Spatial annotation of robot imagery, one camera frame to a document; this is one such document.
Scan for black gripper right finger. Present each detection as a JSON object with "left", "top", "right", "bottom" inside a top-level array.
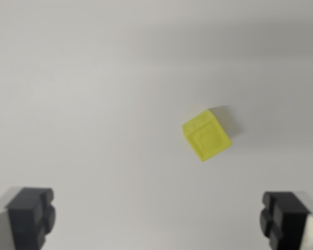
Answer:
[{"left": 259, "top": 191, "right": 313, "bottom": 250}]

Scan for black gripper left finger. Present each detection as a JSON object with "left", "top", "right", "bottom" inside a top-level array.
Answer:
[{"left": 0, "top": 186, "right": 56, "bottom": 250}]

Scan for yellow cube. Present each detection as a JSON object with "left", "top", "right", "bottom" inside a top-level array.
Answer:
[{"left": 182, "top": 109, "right": 232, "bottom": 163}]

